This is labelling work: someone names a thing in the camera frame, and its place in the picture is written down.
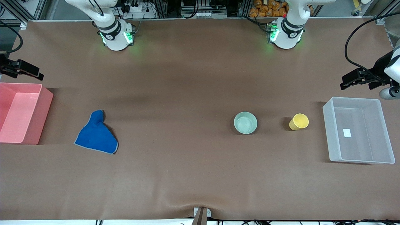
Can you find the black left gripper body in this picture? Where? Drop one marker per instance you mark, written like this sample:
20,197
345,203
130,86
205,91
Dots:
380,68

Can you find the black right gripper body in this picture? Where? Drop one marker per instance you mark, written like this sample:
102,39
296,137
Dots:
4,67

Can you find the yellow cup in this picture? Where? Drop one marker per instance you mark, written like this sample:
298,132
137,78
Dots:
299,122

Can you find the blue cloth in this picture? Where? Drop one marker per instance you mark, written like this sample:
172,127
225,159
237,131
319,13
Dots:
95,136

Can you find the light green bowl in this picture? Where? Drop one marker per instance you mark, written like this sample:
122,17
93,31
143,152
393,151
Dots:
245,123

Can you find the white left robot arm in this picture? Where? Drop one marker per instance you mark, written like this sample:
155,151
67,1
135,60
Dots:
287,36

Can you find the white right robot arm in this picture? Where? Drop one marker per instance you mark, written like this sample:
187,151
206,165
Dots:
112,37

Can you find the pink plastic bin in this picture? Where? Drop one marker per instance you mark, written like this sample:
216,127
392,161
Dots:
18,114

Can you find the clear plastic bin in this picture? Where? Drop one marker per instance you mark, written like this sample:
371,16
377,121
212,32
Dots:
359,131

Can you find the white label sticker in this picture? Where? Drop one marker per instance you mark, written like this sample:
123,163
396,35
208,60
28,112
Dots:
347,133

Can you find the orange packaged goods pile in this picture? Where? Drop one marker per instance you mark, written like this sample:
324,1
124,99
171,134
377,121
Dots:
268,8

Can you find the white power strip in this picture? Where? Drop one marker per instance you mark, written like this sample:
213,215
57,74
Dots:
137,11

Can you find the brown table cover sheet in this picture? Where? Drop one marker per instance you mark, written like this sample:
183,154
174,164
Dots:
187,93

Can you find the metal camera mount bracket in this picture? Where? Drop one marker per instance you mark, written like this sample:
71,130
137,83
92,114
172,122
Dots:
201,215

